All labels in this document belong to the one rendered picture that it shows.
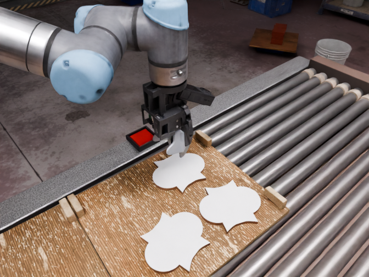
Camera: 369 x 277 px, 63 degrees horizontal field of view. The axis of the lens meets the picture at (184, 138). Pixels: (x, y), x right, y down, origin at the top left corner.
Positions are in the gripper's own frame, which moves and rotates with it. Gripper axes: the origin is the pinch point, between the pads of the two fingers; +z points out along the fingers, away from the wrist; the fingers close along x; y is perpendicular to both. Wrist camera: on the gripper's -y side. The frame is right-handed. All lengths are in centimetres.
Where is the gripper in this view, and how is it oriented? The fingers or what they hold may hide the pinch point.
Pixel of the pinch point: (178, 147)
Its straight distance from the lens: 73.9
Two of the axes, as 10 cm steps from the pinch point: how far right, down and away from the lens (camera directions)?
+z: 0.0, 7.5, 6.6
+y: -7.9, 4.0, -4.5
